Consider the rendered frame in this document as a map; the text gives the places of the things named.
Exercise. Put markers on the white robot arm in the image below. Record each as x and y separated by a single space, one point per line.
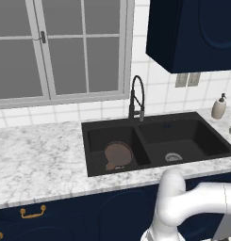
179 200

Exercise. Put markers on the black double sink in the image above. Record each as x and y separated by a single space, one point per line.
157 141

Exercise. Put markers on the black spring tap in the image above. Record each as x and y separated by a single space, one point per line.
136 100

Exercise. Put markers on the grey framed window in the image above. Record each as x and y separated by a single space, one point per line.
62 50

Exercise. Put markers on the navy base cupboard door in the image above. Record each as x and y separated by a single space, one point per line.
126 213
41 233

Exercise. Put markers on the beige soap dispenser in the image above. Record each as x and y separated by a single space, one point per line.
218 107

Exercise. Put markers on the navy drawer front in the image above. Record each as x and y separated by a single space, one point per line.
44 215

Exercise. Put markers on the grey wall socket plate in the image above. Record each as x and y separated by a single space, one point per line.
182 80
194 79

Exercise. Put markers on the navy wall cupboard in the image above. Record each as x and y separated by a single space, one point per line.
195 31

